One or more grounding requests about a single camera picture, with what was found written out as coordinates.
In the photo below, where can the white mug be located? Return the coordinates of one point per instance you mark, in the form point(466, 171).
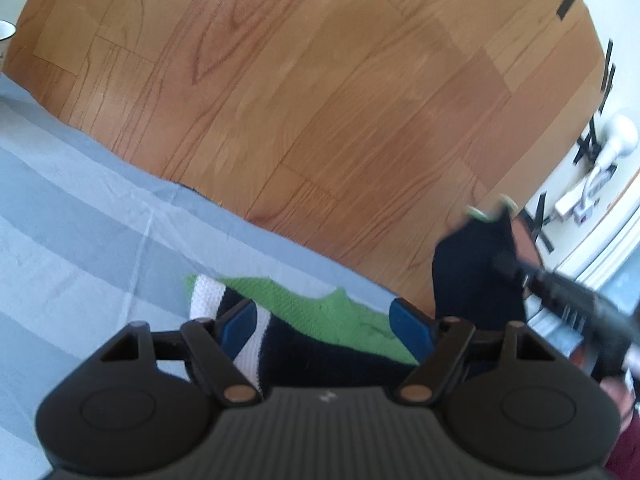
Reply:
point(5, 35)

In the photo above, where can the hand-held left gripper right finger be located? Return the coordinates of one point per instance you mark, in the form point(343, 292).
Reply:
point(411, 331)

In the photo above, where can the green knit cloth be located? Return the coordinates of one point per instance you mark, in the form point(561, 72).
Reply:
point(305, 305)

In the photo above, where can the navy white striped sock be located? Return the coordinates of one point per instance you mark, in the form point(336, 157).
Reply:
point(310, 360)

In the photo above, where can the white power strip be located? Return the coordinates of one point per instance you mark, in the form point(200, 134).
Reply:
point(575, 200)

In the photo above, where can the grey striped blanket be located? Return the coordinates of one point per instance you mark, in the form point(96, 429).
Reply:
point(75, 240)

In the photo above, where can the white lamp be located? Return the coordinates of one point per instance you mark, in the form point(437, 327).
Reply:
point(617, 135)

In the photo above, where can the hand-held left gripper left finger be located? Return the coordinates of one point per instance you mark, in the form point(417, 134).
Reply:
point(239, 327)

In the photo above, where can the navy sock with green trim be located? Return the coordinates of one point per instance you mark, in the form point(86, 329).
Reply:
point(475, 275)

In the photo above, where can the person's right forearm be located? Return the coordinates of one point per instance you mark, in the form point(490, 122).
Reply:
point(622, 410)

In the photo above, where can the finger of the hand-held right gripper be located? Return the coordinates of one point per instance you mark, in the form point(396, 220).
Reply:
point(520, 269)

